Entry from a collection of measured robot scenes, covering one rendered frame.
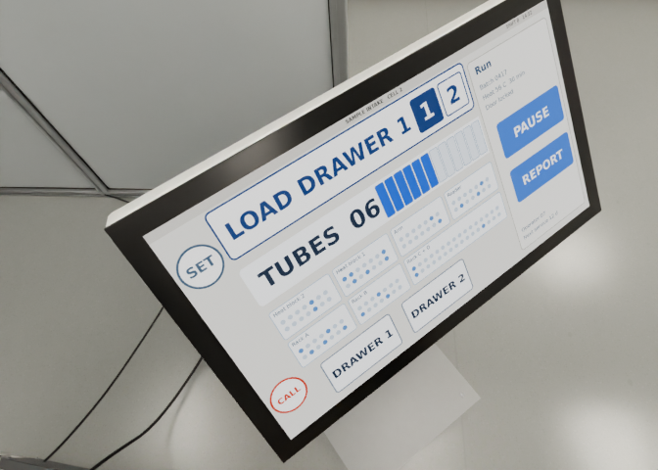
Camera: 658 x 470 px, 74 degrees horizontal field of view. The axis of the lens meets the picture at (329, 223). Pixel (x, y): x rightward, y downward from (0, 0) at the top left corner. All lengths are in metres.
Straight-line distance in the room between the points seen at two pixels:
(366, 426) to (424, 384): 0.22
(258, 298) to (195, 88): 1.04
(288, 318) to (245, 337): 0.04
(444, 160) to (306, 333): 0.23
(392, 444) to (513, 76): 1.16
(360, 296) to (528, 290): 1.28
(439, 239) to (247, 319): 0.22
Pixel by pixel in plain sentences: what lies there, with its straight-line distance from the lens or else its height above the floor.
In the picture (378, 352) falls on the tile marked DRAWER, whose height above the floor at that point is 0.99.
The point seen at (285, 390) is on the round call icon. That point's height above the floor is 1.02.
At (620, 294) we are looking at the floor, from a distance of 1.83.
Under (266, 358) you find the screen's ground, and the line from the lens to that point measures 0.45.
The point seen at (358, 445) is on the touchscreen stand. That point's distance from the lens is 1.45.
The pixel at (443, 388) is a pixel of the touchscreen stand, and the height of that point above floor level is 0.03.
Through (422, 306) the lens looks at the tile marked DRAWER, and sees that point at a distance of 0.51.
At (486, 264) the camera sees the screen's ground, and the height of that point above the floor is 1.00.
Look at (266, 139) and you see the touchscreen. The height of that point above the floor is 1.20.
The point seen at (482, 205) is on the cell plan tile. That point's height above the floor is 1.05.
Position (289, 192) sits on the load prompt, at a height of 1.16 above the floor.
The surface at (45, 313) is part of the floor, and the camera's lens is 1.92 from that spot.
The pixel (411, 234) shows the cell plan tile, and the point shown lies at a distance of 0.47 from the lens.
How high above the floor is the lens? 1.49
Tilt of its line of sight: 61 degrees down
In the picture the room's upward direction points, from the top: 6 degrees counter-clockwise
